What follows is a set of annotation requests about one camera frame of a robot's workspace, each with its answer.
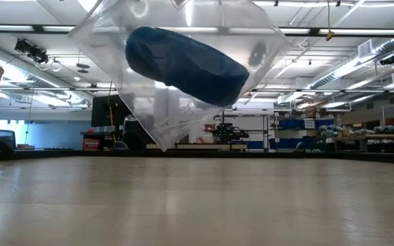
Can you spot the blue elastic bandage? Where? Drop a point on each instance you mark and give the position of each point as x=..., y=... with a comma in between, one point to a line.
x=186, y=65

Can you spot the clear plastic zip bag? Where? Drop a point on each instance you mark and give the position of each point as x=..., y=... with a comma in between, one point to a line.
x=108, y=41

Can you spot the black background robot arm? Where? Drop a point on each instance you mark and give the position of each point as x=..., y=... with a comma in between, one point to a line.
x=227, y=131

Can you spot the wooden background table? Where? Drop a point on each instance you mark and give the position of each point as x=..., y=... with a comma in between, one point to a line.
x=210, y=147

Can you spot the grey metal shelf rack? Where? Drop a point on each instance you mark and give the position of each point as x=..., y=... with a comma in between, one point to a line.
x=275, y=133

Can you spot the wide blue storage bin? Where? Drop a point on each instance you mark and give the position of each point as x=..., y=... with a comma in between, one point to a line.
x=286, y=143

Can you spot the black low cabinet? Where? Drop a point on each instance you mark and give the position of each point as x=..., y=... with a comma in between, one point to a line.
x=106, y=140

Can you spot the black computer monitor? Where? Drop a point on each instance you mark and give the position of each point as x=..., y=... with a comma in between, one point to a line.
x=98, y=112

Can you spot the red box stack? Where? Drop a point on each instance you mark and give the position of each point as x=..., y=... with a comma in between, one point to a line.
x=91, y=143

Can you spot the black ceiling disc fixture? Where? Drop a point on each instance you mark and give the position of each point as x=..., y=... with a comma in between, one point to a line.
x=82, y=66

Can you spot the yellow hanging tag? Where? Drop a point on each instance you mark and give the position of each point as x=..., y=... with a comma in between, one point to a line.
x=330, y=36

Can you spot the wooden workbench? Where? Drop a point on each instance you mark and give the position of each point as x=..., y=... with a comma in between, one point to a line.
x=371, y=137

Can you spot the white ceiling air vent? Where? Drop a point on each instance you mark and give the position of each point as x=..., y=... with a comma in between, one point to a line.
x=365, y=48

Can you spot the black overhead bar with lights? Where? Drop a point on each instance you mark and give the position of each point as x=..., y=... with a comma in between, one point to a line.
x=38, y=29

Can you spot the thin black background rig frame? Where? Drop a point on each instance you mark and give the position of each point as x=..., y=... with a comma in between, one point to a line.
x=223, y=118

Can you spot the black aluminium table frame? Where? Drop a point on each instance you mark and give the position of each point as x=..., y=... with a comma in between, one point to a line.
x=46, y=154

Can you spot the long black ceiling camera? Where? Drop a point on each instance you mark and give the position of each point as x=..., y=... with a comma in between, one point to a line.
x=33, y=52

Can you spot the small black ceiling camera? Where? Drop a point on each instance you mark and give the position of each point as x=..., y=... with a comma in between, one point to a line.
x=387, y=60

